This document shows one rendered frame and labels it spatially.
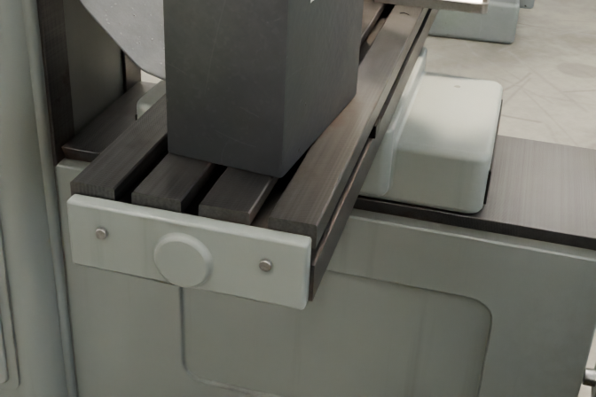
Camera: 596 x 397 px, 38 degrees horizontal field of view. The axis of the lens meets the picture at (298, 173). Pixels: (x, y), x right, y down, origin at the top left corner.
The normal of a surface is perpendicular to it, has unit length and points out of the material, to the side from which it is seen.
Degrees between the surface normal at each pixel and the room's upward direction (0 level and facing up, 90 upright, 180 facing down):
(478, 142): 0
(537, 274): 90
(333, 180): 0
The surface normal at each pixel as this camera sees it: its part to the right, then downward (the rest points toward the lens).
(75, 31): 0.96, 0.16
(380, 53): 0.04, -0.88
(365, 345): -0.26, 0.45
